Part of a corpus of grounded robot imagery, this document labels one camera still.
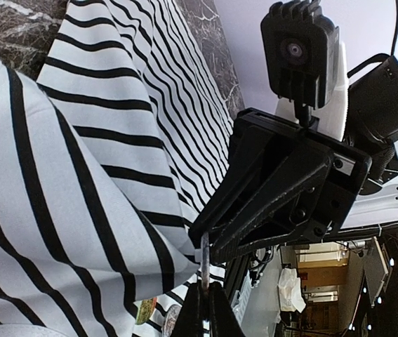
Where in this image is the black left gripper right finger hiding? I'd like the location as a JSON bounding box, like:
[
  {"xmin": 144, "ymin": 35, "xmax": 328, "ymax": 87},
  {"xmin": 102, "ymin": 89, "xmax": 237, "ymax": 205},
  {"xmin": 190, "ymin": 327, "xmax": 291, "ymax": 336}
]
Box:
[{"xmin": 208, "ymin": 282, "xmax": 245, "ymax": 337}]

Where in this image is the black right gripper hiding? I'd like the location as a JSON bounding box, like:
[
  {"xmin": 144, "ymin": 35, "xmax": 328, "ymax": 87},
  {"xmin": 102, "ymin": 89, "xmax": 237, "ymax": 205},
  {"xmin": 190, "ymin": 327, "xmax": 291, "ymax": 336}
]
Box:
[{"xmin": 189, "ymin": 108, "xmax": 371, "ymax": 263}]

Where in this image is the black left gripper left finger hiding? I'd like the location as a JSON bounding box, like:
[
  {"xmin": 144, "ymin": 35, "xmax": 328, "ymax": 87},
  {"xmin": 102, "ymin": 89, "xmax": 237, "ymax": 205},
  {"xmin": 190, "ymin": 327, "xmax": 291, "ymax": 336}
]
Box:
[{"xmin": 173, "ymin": 282, "xmax": 204, "ymax": 337}]

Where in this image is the purple round brooch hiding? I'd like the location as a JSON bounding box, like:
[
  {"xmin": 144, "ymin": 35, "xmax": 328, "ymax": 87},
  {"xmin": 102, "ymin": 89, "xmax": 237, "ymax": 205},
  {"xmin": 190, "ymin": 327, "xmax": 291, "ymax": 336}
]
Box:
[{"xmin": 161, "ymin": 304, "xmax": 181, "ymax": 337}]

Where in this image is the green round brooch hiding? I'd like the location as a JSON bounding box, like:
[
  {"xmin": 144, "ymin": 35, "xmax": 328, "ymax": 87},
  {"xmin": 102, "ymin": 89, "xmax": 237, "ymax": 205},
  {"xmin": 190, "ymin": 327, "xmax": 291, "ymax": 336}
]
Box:
[{"xmin": 135, "ymin": 297, "xmax": 158, "ymax": 326}]

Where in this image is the striped black white garment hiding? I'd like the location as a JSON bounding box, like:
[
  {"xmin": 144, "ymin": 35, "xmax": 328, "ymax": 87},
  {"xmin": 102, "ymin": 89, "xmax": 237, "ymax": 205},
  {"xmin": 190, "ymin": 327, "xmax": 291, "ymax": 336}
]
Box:
[{"xmin": 0, "ymin": 1, "xmax": 233, "ymax": 336}]

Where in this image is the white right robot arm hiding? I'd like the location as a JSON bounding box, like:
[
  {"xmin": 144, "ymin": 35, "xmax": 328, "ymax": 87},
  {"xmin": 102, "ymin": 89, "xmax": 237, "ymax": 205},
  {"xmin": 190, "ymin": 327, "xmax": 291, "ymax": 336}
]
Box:
[{"xmin": 189, "ymin": 53, "xmax": 398, "ymax": 264}]

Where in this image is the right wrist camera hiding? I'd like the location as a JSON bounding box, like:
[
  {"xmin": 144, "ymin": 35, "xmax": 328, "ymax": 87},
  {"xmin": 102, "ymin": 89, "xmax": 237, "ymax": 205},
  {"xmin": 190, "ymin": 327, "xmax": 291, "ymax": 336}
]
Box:
[{"xmin": 260, "ymin": 1, "xmax": 339, "ymax": 109}]

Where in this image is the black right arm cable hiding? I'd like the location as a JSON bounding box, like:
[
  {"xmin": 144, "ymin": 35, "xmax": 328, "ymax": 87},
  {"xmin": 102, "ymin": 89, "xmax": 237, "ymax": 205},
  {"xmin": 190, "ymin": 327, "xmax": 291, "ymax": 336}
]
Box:
[{"xmin": 345, "ymin": 0, "xmax": 398, "ymax": 80}]

